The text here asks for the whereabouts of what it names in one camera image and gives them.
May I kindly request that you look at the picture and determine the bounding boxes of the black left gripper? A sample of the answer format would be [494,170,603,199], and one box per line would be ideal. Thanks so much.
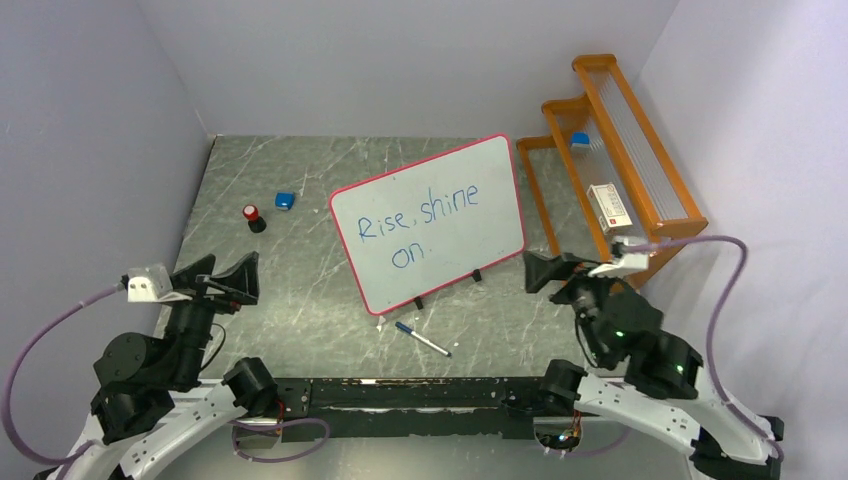
[157,248,259,384]

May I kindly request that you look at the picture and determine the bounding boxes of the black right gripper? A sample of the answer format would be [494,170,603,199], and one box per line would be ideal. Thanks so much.
[522,248,627,363]

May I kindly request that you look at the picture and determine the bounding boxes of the pink framed whiteboard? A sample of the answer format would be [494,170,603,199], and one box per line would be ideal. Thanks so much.
[328,134,526,316]

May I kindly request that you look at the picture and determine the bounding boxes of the blue marker cap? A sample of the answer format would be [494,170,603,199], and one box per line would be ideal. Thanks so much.
[395,322,413,334]

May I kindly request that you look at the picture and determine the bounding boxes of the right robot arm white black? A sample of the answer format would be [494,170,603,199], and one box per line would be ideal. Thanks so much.
[522,240,784,479]

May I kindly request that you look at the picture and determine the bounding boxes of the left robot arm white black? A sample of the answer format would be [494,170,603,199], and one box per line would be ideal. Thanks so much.
[37,252,278,479]

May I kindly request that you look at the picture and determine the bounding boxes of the red capped black bottle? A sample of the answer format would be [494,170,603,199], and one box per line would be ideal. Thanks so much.
[242,204,267,233]

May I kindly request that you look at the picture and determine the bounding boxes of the white red small box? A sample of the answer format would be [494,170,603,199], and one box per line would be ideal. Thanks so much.
[587,183,634,234]

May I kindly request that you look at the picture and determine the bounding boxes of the blue eraser on table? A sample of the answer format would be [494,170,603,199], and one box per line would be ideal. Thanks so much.
[274,191,296,211]

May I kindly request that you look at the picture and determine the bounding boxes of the orange wooden tiered rack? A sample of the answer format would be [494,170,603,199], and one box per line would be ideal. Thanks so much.
[516,54,709,260]

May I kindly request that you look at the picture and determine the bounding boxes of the blue eraser on rack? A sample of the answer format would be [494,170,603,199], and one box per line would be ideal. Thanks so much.
[569,131,591,154]

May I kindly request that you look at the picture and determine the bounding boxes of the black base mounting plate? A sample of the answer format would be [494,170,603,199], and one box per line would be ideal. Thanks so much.
[276,377,580,440]

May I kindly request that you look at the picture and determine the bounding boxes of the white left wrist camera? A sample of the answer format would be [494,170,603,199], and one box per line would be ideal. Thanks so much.
[124,263,173,303]

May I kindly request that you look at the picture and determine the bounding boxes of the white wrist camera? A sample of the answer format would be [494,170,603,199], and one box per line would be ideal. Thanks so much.
[124,263,173,303]
[588,236,651,278]

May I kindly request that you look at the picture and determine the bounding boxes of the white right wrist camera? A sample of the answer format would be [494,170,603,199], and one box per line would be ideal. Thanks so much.
[588,236,651,278]

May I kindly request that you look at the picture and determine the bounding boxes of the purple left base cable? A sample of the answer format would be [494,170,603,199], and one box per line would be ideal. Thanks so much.
[229,417,333,464]

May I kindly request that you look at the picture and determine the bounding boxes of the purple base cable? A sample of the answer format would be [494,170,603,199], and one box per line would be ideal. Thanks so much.
[229,417,333,464]
[543,427,634,460]

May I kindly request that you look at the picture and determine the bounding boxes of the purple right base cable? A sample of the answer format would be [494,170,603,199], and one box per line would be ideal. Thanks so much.
[543,427,634,460]

